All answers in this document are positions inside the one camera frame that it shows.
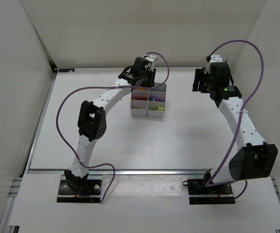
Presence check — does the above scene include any red curved base lego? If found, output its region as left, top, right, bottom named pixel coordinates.
left=132, top=98, right=148, bottom=101

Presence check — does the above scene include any purple butterfly wing lego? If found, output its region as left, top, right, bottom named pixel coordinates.
left=149, top=97, right=158, bottom=101

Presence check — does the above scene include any green lego brick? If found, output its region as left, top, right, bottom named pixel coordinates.
left=150, top=88, right=166, bottom=92

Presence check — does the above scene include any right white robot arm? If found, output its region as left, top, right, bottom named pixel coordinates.
left=188, top=62, right=278, bottom=194

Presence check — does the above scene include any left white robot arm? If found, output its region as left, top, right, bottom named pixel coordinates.
left=65, top=55, right=157, bottom=193

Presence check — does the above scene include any right white divided container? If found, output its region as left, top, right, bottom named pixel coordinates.
left=147, top=83, right=167, bottom=118

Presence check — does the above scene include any white divided container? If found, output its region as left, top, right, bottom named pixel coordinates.
left=147, top=83, right=167, bottom=118
left=130, top=89, right=149, bottom=117

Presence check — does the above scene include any left white divided container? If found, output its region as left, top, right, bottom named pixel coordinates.
left=130, top=89, right=149, bottom=117

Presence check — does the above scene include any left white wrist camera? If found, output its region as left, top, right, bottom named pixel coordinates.
left=144, top=54, right=157, bottom=71

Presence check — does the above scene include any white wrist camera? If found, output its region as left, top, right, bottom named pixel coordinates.
left=144, top=54, right=157, bottom=71
left=204, top=54, right=223, bottom=74

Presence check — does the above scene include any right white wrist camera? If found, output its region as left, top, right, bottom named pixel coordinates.
left=204, top=54, right=223, bottom=74

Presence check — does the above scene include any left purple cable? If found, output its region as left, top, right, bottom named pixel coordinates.
left=55, top=50, right=171, bottom=203

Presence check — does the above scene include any purple cable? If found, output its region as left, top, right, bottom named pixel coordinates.
left=55, top=50, right=171, bottom=203
left=206, top=39, right=265, bottom=200

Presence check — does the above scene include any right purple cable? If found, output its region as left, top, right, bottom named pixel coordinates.
left=206, top=39, right=265, bottom=200

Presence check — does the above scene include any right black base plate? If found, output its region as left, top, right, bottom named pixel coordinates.
left=182, top=179, right=235, bottom=205

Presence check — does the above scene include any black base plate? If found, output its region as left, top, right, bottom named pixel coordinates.
left=182, top=179, right=235, bottom=205
left=56, top=175, right=103, bottom=203

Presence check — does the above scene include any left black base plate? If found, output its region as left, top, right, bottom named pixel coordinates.
left=56, top=175, right=103, bottom=203

